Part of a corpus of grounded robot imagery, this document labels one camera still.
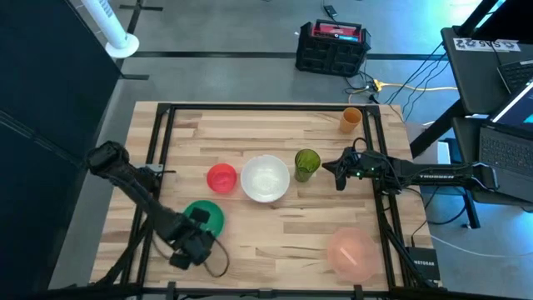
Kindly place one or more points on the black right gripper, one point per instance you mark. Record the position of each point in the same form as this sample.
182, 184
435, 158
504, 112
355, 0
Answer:
366, 166

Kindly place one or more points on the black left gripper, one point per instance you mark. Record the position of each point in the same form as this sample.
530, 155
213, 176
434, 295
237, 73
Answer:
195, 243

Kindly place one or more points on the green translucent plastic cup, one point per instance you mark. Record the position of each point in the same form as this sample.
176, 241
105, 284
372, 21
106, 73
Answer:
307, 164

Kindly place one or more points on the orange plastic cup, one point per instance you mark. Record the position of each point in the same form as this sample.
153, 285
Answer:
350, 120

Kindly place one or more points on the small red plastic bowl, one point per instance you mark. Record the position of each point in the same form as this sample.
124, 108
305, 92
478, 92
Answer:
222, 178

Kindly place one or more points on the white plastic bowl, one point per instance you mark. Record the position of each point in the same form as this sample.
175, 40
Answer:
265, 178

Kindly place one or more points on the pink translucent plastic bowl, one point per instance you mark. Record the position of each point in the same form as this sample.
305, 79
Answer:
352, 254

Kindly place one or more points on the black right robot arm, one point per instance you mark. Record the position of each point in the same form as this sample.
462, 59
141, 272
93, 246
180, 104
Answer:
437, 176

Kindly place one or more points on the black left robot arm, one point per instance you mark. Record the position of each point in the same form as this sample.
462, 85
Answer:
137, 191

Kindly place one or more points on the white box under desk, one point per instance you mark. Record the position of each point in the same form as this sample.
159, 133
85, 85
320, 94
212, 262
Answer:
444, 153

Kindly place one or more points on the black and red toolbox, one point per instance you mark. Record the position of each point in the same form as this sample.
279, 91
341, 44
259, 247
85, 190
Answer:
331, 52

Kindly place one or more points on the black desk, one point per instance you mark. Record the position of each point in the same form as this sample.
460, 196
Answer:
470, 79

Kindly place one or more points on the small black power adapter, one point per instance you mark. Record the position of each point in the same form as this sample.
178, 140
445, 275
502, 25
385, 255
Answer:
330, 10

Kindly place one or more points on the open grey laptop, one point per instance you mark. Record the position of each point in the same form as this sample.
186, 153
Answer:
506, 162

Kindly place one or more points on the white printed label sheet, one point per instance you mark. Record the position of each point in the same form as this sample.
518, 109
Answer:
485, 45

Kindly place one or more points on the black laptop keyboard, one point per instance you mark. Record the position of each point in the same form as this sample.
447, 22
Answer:
518, 75

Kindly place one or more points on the black room divider panel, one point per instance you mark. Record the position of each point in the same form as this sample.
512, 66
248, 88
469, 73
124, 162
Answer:
41, 83

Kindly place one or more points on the white tower fan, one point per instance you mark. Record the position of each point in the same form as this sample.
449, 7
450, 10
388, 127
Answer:
112, 29

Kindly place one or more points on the black aluminium table frame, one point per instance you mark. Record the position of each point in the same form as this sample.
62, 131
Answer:
266, 107

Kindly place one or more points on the black network switch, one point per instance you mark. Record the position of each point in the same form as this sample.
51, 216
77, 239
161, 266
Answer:
424, 263

